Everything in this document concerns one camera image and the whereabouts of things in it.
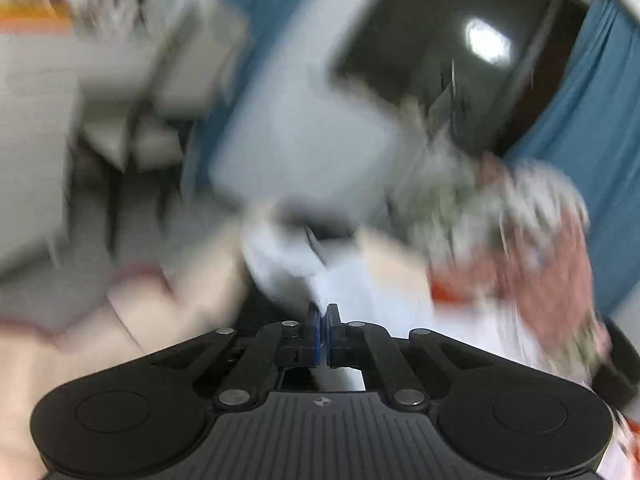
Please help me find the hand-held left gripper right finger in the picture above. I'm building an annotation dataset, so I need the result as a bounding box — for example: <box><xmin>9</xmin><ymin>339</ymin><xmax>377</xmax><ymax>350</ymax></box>
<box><xmin>324</xmin><ymin>304</ymin><xmax>497</xmax><ymax>411</ymax></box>

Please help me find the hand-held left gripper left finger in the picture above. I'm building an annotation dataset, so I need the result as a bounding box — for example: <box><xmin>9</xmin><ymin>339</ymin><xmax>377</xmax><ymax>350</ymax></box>
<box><xmin>150</xmin><ymin>304</ymin><xmax>322</xmax><ymax>409</ymax></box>

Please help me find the white printed garment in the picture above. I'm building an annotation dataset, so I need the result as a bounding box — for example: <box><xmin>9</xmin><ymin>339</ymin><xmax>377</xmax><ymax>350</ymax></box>
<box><xmin>241</xmin><ymin>220</ymin><xmax>526</xmax><ymax>393</ymax></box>

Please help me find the pile of mixed clothes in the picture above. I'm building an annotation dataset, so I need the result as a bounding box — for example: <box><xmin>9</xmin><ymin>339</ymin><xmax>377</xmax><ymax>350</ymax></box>
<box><xmin>390</xmin><ymin>97</ymin><xmax>618</xmax><ymax>378</ymax></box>

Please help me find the striped cream orange black blanket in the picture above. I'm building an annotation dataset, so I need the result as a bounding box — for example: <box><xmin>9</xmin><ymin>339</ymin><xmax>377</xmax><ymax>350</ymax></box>
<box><xmin>0</xmin><ymin>232</ymin><xmax>640</xmax><ymax>480</ymax></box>

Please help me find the pink fuzzy garment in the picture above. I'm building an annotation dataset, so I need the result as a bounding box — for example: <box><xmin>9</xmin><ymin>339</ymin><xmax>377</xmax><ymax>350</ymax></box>
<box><xmin>470</xmin><ymin>155</ymin><xmax>616</xmax><ymax>376</ymax></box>

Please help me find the white boxy furniture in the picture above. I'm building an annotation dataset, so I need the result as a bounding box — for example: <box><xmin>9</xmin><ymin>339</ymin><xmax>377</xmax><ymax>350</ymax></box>
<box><xmin>75</xmin><ymin>5</ymin><xmax>246</xmax><ymax>173</ymax></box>

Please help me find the black armchair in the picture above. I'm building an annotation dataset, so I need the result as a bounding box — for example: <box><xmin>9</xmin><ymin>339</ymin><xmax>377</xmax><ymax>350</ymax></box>
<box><xmin>594</xmin><ymin>317</ymin><xmax>640</xmax><ymax>408</ymax></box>

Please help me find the dark window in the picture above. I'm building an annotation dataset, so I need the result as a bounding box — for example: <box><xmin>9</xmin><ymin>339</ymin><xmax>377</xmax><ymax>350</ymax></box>
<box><xmin>327</xmin><ymin>0</ymin><xmax>593</xmax><ymax>161</ymax></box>

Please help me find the blue curtain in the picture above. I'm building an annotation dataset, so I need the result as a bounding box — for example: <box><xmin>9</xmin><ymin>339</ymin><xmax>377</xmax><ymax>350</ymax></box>
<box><xmin>500</xmin><ymin>0</ymin><xmax>640</xmax><ymax>318</ymax></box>
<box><xmin>182</xmin><ymin>0</ymin><xmax>301</xmax><ymax>196</ymax></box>

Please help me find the metal wire rack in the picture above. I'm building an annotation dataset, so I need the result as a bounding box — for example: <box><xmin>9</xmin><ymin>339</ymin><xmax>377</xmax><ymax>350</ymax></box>
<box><xmin>439</xmin><ymin>57</ymin><xmax>468</xmax><ymax>148</ymax></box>

